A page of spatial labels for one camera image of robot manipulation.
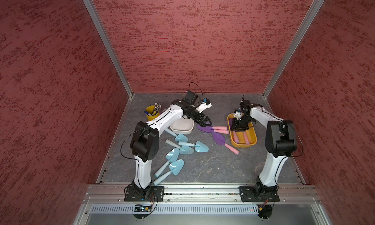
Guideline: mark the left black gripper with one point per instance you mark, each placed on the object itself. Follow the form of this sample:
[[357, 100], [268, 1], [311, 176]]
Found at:
[[197, 120]]

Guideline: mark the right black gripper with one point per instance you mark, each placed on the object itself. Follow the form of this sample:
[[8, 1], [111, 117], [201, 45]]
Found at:
[[237, 126]]

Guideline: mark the yellow storage box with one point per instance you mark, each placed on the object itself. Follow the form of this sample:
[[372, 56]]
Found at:
[[242, 139]]

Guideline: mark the purple shovel front pink handle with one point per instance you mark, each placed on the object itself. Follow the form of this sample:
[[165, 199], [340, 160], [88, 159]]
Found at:
[[235, 137]]

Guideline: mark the purple shovel small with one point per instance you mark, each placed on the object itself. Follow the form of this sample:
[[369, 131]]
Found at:
[[246, 138]]

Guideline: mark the white storage box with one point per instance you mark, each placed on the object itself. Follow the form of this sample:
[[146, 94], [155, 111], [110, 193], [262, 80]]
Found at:
[[182, 126]]

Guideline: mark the light blue shovel back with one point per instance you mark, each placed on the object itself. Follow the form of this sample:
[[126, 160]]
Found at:
[[178, 137]]

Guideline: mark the light blue shovel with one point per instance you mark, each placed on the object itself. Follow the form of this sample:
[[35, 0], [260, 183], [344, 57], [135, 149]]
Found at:
[[198, 146], [171, 157], [178, 137], [175, 168], [185, 150]]

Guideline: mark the purple shovel long pink handle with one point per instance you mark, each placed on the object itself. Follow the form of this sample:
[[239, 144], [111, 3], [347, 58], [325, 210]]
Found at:
[[251, 133]]

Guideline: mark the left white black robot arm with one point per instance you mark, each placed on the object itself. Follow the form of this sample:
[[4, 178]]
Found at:
[[145, 139]]

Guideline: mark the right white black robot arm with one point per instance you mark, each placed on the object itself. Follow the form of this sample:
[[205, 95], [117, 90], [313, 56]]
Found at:
[[280, 143]]

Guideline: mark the purple shovel back upper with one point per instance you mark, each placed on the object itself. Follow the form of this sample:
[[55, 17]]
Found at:
[[210, 129]]

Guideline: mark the purple shovel back lower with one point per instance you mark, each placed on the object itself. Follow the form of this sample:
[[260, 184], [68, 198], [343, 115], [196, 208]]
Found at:
[[221, 131]]

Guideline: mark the light blue shovel right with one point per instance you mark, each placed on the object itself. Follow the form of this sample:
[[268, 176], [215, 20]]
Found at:
[[198, 146]]

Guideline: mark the light blue shovel middle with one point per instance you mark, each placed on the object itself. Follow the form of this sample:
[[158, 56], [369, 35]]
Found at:
[[185, 150]]

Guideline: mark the light blue shovel nearest front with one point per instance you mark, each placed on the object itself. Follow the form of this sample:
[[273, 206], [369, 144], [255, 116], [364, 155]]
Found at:
[[175, 168]]

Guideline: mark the yellow cup with pens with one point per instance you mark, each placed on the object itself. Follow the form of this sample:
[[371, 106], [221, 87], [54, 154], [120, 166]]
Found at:
[[153, 111]]

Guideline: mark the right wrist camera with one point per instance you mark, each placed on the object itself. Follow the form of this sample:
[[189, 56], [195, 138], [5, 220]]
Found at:
[[237, 114]]

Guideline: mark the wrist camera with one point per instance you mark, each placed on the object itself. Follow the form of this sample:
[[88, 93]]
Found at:
[[205, 104], [237, 114]]

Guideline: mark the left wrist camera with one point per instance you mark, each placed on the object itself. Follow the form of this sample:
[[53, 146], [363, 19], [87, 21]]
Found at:
[[205, 104]]

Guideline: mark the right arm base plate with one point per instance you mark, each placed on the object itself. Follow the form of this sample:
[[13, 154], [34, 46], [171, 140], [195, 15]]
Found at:
[[258, 194]]

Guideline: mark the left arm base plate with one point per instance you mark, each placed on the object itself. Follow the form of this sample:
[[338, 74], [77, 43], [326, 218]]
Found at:
[[134, 193]]

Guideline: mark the aluminium front rail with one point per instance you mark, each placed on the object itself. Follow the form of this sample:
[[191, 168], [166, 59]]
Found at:
[[202, 193]]

